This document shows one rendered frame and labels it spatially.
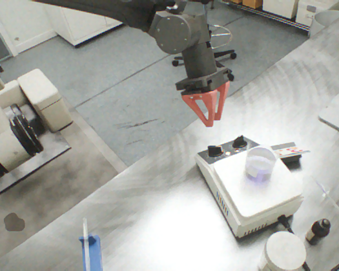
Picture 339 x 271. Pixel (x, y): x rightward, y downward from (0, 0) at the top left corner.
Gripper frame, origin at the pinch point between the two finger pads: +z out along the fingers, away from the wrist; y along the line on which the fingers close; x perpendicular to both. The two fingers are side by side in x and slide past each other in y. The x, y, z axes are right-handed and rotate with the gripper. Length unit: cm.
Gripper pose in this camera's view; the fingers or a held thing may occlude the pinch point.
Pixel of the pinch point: (212, 119)
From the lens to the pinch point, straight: 52.3
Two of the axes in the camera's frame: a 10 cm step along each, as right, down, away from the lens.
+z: 2.6, 9.1, 3.2
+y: 5.7, -4.1, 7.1
